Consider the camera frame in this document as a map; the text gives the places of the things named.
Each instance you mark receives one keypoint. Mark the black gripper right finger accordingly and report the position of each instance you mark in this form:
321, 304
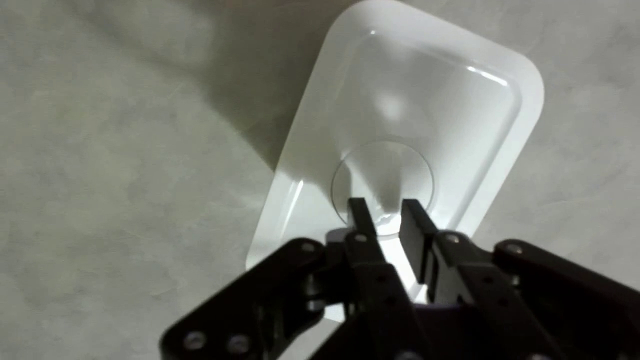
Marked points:
473, 311

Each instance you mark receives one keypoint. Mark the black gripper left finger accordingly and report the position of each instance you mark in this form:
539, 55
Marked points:
381, 303

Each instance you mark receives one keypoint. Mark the white container lid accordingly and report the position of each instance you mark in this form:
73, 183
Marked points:
401, 104

